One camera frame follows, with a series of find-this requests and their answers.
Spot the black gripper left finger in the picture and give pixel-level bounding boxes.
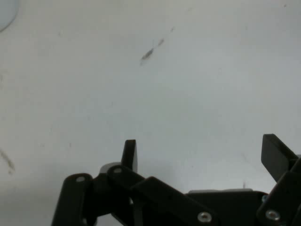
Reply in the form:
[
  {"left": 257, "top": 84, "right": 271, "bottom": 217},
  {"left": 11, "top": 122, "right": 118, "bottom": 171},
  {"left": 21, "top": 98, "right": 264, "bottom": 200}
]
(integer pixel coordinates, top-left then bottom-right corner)
[{"left": 50, "top": 139, "right": 220, "bottom": 226}]

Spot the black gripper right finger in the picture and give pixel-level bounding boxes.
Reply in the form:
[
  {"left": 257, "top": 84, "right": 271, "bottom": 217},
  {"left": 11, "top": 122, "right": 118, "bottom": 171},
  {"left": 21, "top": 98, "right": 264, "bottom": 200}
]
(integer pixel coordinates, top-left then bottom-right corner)
[{"left": 257, "top": 133, "right": 301, "bottom": 226}]

